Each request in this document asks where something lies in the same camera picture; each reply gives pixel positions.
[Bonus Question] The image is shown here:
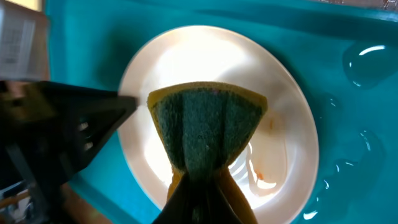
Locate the green yellow sponge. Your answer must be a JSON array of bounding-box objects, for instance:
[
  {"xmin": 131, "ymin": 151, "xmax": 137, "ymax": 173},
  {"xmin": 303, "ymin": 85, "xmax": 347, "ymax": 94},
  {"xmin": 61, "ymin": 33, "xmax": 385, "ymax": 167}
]
[{"xmin": 147, "ymin": 82, "xmax": 267, "ymax": 223}]

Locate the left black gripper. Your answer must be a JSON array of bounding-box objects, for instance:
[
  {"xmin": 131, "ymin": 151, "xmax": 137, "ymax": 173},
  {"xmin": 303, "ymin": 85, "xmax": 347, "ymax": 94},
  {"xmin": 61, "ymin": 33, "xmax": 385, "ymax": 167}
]
[{"xmin": 1, "ymin": 81, "xmax": 137, "ymax": 224}]

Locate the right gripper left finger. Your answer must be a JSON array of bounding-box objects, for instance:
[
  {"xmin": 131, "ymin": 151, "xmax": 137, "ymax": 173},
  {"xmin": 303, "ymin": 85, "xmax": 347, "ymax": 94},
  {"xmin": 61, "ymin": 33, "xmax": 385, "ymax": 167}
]
[{"xmin": 152, "ymin": 174, "xmax": 193, "ymax": 224}]

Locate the white plate with stain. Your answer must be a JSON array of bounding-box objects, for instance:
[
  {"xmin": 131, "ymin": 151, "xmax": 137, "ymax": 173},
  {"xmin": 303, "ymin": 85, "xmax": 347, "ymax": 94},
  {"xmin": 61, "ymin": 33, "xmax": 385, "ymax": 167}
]
[{"xmin": 118, "ymin": 26, "xmax": 319, "ymax": 223}]

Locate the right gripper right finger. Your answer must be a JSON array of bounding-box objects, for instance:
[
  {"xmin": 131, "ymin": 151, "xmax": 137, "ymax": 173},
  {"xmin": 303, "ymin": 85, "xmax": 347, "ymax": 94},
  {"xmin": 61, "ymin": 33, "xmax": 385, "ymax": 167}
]
[{"xmin": 198, "ymin": 179, "xmax": 241, "ymax": 224}]

